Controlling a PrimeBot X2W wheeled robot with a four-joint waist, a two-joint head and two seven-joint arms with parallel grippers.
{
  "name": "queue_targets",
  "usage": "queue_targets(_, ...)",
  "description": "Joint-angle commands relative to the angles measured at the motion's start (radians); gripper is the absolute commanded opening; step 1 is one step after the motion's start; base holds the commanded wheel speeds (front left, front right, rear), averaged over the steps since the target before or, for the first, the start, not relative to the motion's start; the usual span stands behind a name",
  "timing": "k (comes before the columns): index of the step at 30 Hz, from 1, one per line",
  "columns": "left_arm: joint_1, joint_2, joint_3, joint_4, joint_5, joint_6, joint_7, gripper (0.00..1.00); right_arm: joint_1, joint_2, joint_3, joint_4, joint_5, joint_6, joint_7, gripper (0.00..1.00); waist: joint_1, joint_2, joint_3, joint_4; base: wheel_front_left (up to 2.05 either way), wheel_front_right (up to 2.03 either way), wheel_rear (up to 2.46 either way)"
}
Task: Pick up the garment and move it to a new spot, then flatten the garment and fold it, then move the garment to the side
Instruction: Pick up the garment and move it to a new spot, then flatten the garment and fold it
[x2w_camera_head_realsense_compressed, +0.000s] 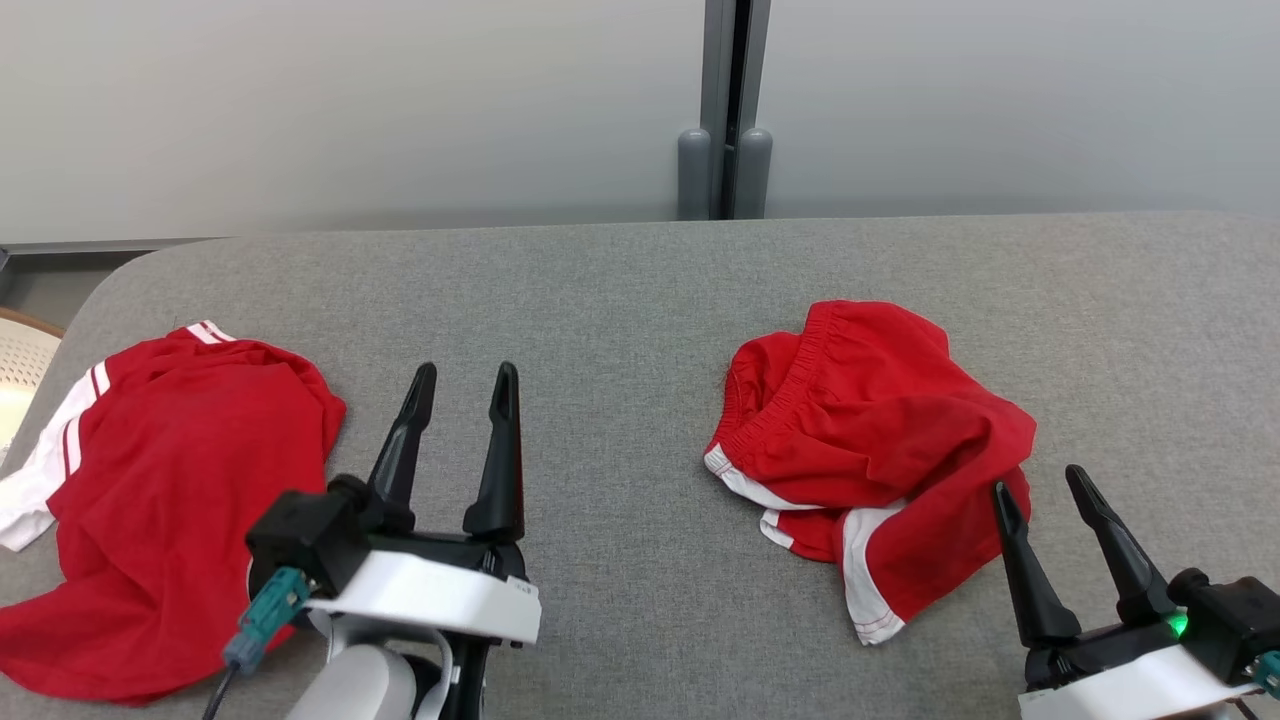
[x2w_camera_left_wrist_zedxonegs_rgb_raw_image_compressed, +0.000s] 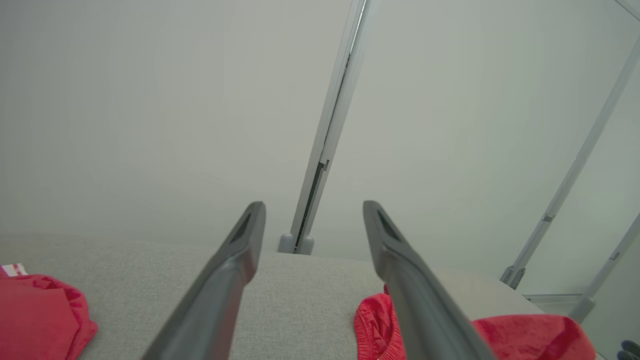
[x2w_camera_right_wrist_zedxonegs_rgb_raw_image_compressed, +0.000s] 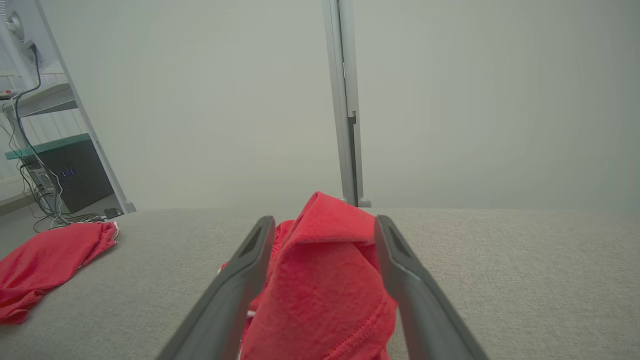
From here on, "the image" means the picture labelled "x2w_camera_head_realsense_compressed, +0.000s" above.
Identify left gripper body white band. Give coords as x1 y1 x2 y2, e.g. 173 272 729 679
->
305 476 543 646

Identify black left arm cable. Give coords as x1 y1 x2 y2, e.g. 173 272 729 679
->
200 664 241 720

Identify red shorts white trim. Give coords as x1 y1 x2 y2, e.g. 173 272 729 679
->
703 300 1038 646

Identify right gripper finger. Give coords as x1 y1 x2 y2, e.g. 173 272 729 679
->
1065 465 1174 626
992 482 1081 648

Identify cream perforated laundry basket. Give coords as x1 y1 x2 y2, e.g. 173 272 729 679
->
0 308 66 461

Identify grey partition post round feet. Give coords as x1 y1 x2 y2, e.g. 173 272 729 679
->
677 0 774 221

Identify teal left camera connector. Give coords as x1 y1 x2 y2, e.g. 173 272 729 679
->
222 566 312 671

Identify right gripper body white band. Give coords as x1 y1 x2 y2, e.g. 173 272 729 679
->
1018 618 1256 720

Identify red Bulls jersey white sleeves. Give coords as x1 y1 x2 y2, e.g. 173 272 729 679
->
0 320 348 706

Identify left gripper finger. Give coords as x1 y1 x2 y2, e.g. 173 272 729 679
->
365 362 439 531
462 361 527 547

